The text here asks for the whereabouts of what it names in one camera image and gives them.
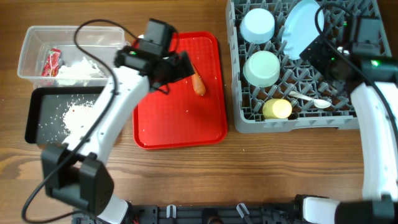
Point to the red serving tray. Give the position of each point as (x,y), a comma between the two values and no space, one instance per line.
(182,118)

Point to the white tissue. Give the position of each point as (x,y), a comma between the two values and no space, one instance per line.
(80,73)

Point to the orange carrot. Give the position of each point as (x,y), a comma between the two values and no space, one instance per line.
(198,85)

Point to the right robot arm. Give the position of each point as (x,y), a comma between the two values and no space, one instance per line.
(370,80)

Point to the red snack wrapper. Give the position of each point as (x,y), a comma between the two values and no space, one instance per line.
(52,63)

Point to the white rice pile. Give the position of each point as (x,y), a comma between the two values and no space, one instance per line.
(76,119)

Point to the small light blue bowl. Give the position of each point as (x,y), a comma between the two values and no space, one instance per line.
(257,26)

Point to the grey dishwasher rack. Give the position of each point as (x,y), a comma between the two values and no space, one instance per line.
(295,75)

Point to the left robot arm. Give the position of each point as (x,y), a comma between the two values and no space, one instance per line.
(75,171)

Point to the large light blue plate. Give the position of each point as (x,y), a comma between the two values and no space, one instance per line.
(300,30)

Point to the white plastic spoon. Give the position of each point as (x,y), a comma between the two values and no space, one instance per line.
(318,103)

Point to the green bowl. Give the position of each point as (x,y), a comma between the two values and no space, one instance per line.
(262,69)

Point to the black plastic tray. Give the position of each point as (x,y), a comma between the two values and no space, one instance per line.
(36,101)

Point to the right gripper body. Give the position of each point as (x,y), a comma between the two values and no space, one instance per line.
(315,52)

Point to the yellow plastic cup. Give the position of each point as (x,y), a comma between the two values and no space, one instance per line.
(277,109)

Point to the clear plastic bin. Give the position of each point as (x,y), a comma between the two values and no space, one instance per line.
(101,41)

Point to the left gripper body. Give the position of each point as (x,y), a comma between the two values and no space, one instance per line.
(173,70)

